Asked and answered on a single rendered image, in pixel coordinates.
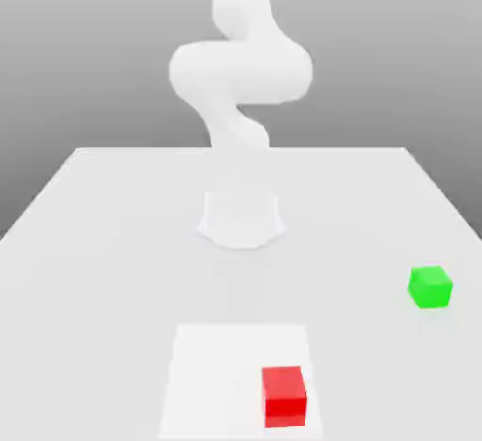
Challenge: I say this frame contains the small red cube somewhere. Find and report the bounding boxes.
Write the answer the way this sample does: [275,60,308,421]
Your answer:
[261,365,308,429]

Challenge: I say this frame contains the small green cube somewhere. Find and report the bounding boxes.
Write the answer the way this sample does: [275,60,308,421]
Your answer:
[407,265,454,310]

